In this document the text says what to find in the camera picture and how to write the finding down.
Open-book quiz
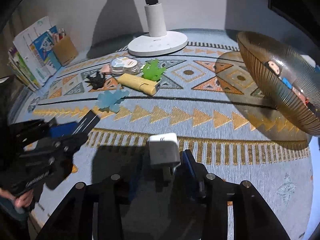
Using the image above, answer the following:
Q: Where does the yellow rectangular case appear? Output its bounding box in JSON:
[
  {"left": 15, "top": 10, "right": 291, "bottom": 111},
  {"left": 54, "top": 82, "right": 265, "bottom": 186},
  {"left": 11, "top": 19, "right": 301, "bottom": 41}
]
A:
[{"left": 117, "top": 74, "right": 160, "bottom": 96}]

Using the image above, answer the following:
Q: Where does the white desk lamp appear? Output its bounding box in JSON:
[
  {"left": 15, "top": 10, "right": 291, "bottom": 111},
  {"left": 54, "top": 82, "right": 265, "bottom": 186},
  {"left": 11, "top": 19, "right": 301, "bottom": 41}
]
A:
[{"left": 127, "top": 0, "right": 188, "bottom": 57}]

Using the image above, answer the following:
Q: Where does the brown pen holder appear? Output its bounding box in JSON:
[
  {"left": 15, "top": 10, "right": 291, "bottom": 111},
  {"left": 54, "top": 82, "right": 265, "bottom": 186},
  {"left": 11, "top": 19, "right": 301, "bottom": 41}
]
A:
[{"left": 52, "top": 36, "right": 78, "bottom": 66}]

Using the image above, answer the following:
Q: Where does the ribbed amber glass bowl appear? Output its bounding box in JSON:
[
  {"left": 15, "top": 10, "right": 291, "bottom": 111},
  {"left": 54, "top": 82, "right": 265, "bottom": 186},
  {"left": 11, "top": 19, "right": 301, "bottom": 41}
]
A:
[{"left": 236, "top": 31, "right": 319, "bottom": 136}]

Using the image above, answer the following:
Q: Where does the light blue translucent toy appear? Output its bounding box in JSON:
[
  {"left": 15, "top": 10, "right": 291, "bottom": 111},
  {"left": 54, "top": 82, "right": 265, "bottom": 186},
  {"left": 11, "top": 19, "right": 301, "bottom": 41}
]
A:
[{"left": 96, "top": 88, "right": 130, "bottom": 113}]

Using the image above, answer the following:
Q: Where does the white power adapter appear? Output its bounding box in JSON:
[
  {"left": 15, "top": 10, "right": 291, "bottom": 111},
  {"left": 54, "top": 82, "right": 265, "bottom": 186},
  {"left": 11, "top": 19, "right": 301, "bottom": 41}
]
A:
[{"left": 147, "top": 133, "right": 181, "bottom": 192}]

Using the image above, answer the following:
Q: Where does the stack of books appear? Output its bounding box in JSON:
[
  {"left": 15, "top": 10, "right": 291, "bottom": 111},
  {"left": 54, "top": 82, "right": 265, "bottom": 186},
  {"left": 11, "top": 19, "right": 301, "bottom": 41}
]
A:
[{"left": 7, "top": 16, "right": 62, "bottom": 92}]

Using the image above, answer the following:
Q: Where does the black monster figurine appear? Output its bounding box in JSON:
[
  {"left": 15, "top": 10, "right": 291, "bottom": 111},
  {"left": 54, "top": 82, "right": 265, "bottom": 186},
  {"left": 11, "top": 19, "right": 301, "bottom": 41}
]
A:
[{"left": 85, "top": 71, "right": 106, "bottom": 90}]

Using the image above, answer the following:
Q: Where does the round clear plastic case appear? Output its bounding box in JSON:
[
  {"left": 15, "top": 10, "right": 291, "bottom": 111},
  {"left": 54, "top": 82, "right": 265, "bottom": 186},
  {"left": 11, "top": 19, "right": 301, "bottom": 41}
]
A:
[{"left": 110, "top": 56, "right": 144, "bottom": 75}]

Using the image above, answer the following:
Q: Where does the left hand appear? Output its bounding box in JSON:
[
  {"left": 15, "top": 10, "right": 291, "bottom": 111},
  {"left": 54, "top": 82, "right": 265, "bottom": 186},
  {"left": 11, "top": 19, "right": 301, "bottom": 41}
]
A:
[{"left": 0, "top": 189, "right": 34, "bottom": 212}]

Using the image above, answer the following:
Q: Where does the pink item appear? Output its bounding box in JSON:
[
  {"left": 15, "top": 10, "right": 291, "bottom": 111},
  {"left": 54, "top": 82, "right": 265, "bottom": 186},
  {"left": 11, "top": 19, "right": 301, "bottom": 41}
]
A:
[{"left": 100, "top": 63, "right": 112, "bottom": 74}]

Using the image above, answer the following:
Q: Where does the green translucent toy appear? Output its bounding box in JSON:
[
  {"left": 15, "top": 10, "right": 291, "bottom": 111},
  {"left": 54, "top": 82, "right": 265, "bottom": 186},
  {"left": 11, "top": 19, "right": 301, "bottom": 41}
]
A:
[{"left": 142, "top": 59, "right": 166, "bottom": 81}]

